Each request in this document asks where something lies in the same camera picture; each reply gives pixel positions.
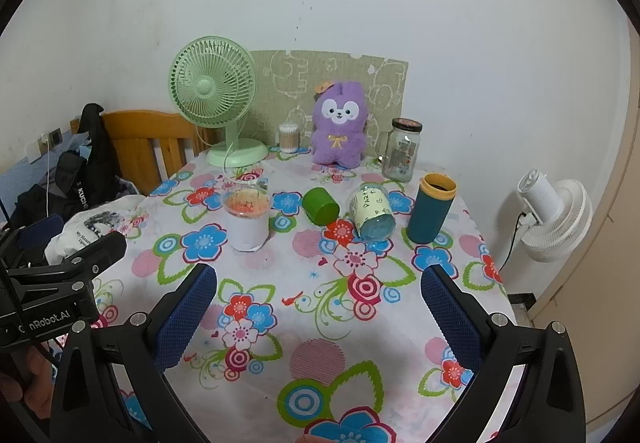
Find glass jar with lid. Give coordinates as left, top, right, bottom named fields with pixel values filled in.
left=381, top=118, right=423, bottom=182

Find cotton swab container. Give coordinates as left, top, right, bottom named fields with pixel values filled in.
left=278, top=122, right=300, bottom=154

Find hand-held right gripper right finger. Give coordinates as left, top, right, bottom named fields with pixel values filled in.
left=420, top=264, right=587, bottom=443

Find green desk fan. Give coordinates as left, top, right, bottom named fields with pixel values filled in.
left=168, top=36, right=270, bottom=168

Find purple plush toy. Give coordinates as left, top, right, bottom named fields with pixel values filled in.
left=311, top=81, right=371, bottom=169

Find patterned wall board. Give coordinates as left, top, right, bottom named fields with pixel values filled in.
left=248, top=49, right=410, bottom=160

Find teal tumbler with yellow rim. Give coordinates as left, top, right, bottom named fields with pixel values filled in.
left=406, top=172, right=458, bottom=244

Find dark clothing pile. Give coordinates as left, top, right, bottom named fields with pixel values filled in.
left=0, top=182, right=68, bottom=244

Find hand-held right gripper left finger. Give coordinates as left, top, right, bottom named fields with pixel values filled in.
left=49, top=264, right=219, bottom=443

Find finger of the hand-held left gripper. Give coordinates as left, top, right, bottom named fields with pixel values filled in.
left=9, top=230, right=128, bottom=295
left=19, top=215, right=66, bottom=245

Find black bag and clothes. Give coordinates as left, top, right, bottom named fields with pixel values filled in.
left=55, top=103, right=122, bottom=214

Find black fan cable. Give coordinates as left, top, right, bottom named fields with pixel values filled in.
left=499, top=217, right=527, bottom=275

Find white wall fan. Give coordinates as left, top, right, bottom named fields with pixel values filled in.
left=516, top=169, right=594, bottom=264

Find floral tablecloth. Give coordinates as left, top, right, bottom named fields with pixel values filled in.
left=92, top=145, right=527, bottom=443

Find clear cup with paper label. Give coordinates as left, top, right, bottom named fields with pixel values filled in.
left=348, top=184, right=396, bottom=242

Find wooden chair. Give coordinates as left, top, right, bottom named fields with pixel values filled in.
left=70, top=109, right=212, bottom=196

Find white cup with clear lid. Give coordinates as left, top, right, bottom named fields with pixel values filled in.
left=221, top=186, right=271, bottom=252

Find green cup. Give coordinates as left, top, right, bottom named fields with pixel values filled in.
left=301, top=187, right=341, bottom=226

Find white charging cable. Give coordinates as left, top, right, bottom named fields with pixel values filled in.
left=43, top=137, right=52, bottom=204

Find white printed shirt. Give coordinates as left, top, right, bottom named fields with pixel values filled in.
left=44, top=195, right=147, bottom=265

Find person's left hand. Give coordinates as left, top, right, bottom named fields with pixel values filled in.
left=0, top=345, right=57, bottom=420

